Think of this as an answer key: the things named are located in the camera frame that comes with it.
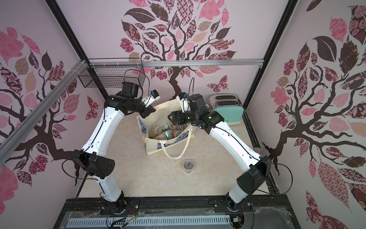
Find black base frame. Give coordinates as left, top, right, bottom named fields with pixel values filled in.
left=54, top=195, right=300, bottom=229

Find aluminium rail left wall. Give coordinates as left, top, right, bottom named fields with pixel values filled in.
left=1, top=60, right=87, bottom=165

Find black wire basket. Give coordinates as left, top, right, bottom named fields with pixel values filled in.
left=78, top=58, right=145, bottom=89

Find red label seed jar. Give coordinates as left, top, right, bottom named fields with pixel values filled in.
left=173, top=130, right=182, bottom=138

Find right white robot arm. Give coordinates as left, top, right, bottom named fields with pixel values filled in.
left=168, top=93, right=279, bottom=212

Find aluminium rail back wall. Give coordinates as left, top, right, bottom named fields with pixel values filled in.
left=89, top=59, right=264, bottom=67

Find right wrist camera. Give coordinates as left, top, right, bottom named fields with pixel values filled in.
left=176, top=92, right=189, bottom=113

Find green label seed jar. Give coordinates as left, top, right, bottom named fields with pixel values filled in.
left=162, top=130, right=173, bottom=140

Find aluminium rail wall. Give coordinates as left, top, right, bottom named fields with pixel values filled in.
left=89, top=59, right=264, bottom=67
left=1, top=60, right=87, bottom=165

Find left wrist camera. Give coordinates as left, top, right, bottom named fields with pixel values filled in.
left=142, top=90, right=161, bottom=107

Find grey clear seed jar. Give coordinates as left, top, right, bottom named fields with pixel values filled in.
left=149, top=126, right=163, bottom=139

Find clear seed jar dark lid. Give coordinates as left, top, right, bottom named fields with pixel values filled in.
left=183, top=159, right=194, bottom=173

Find clear jar sandy contents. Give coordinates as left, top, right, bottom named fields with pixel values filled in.
left=253, top=148, right=266, bottom=157

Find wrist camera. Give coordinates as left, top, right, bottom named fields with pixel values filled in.
left=176, top=92, right=189, bottom=113
left=142, top=90, right=161, bottom=107

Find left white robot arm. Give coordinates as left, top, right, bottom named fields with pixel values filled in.
left=71, top=82, right=160, bottom=214

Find white slotted cable duct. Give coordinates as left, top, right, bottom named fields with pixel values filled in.
left=62, top=215, right=231, bottom=229

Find mint green toaster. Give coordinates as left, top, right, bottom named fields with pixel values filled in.
left=209, top=94, right=244, bottom=126

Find cream canvas tote bag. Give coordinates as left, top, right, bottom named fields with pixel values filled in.
left=137, top=100, right=195, bottom=160

